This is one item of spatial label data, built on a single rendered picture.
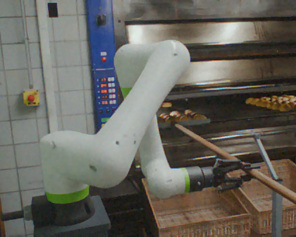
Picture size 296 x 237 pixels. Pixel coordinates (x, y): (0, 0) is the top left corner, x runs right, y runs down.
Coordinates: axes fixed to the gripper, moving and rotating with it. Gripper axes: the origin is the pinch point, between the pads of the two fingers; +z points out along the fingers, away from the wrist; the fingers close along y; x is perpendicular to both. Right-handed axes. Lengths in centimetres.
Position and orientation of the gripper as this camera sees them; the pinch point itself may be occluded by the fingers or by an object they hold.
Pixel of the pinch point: (250, 171)
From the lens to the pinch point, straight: 131.7
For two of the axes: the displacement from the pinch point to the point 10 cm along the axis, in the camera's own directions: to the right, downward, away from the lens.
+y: 0.5, 9.8, 1.7
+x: 2.0, 1.6, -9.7
